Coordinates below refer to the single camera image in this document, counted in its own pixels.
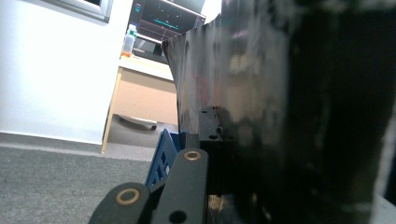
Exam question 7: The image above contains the clear plastic bottle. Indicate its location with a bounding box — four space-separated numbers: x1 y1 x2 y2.
120 23 138 59

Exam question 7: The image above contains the dark computer monitor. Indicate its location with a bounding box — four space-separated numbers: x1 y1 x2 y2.
126 0 207 42

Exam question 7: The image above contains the white chair base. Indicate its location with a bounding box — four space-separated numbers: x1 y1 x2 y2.
113 113 159 132

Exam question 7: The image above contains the blue plastic crate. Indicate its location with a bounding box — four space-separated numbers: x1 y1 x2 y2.
145 128 188 189

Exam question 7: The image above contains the light wooden desk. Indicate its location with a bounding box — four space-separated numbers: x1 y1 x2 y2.
100 53 179 154

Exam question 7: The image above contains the dark glossy magazine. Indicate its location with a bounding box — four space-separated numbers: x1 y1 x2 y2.
161 0 396 224

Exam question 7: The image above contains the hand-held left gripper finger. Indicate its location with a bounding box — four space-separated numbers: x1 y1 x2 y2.
186 105 238 196

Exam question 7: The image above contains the black keyboard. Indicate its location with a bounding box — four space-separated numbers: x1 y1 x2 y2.
132 37 171 65

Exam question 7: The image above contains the grey metal window frame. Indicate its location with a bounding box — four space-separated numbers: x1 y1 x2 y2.
42 0 114 24

